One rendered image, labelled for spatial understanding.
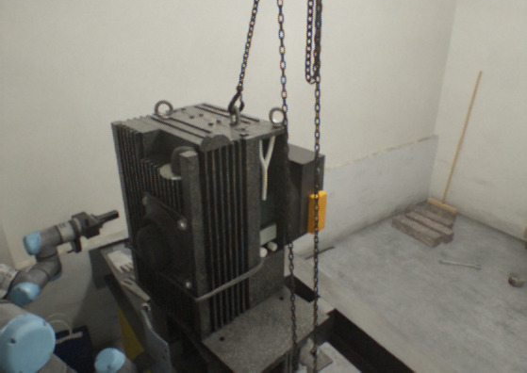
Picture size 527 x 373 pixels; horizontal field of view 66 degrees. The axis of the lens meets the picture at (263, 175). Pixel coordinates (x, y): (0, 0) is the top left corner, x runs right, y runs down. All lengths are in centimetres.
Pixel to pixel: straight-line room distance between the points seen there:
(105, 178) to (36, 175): 35
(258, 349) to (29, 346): 77
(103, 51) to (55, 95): 33
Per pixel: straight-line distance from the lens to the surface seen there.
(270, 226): 161
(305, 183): 151
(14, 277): 158
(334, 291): 219
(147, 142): 147
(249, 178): 139
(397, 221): 407
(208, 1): 255
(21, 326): 107
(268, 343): 158
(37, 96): 230
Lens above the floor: 204
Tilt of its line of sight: 24 degrees down
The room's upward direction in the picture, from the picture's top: straight up
